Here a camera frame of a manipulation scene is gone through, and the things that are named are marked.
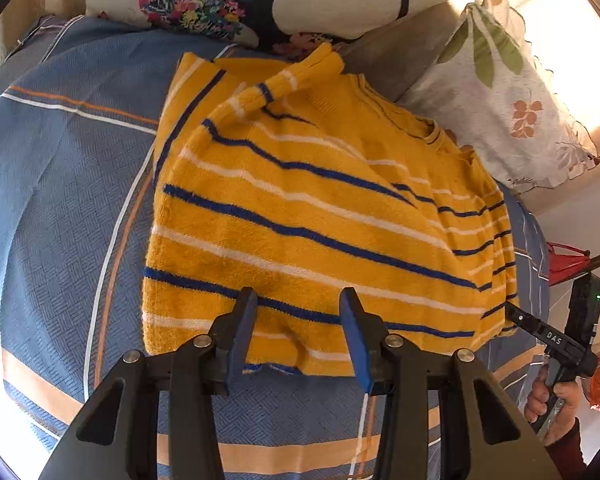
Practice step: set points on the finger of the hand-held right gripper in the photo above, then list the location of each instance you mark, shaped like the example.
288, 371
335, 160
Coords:
525, 317

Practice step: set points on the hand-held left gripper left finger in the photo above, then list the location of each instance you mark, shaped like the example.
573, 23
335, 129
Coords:
240, 335

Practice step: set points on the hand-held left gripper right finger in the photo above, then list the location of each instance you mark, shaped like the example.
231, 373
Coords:
357, 340

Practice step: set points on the yellow striped sweater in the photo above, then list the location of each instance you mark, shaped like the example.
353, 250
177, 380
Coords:
305, 220

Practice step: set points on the person's right forearm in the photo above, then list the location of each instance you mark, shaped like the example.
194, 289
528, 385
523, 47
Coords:
567, 452

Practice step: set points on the person's right hand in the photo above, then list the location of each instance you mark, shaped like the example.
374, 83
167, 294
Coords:
567, 412

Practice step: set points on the red plastic bag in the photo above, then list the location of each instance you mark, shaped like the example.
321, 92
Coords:
567, 262

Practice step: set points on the white leaf print pillow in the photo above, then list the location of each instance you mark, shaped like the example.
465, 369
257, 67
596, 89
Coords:
510, 95

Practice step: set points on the blue plaid bed sheet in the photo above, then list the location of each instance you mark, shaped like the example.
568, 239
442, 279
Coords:
55, 185

